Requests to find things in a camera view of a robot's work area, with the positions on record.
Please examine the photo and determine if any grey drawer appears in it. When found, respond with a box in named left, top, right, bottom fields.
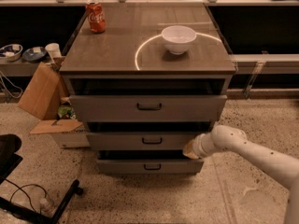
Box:
left=87, top=121, right=211, bottom=150
left=96, top=150, right=204, bottom=175
left=70, top=78, right=226, bottom=122

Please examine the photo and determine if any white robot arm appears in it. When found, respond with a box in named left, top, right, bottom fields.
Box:
left=183, top=125, right=299, bottom=224

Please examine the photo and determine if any grey drawer cabinet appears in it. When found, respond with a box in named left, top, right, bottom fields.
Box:
left=59, top=2, right=237, bottom=142

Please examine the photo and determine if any grey bottom drawer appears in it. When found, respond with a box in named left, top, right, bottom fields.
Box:
left=96, top=150, right=204, bottom=175

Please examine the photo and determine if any grey top drawer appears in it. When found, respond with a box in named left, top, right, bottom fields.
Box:
left=70, top=78, right=226, bottom=122

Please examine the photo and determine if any white bowl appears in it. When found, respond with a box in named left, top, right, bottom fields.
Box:
left=162, top=25, right=197, bottom=55

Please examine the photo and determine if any white cardboard box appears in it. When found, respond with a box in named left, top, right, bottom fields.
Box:
left=30, top=119, right=90, bottom=148

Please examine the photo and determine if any green snack bag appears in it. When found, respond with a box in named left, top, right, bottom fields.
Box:
left=57, top=105, right=76, bottom=119

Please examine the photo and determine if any brown cardboard box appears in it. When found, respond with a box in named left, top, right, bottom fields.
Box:
left=18, top=63, right=69, bottom=120

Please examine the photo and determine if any red cola can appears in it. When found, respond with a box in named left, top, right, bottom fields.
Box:
left=85, top=0, right=106, bottom=33

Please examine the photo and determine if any white paper cup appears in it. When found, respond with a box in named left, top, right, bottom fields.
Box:
left=45, top=43, right=62, bottom=59

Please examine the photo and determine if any black chair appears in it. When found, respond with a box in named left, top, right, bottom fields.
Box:
left=0, top=134, right=83, bottom=224

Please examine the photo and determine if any dark blue plate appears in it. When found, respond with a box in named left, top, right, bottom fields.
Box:
left=22, top=47, right=47, bottom=63

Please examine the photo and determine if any blue patterned bowl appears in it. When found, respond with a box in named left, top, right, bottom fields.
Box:
left=0, top=44, right=23, bottom=62

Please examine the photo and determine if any black cable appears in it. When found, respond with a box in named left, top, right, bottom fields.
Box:
left=5, top=177, right=50, bottom=213

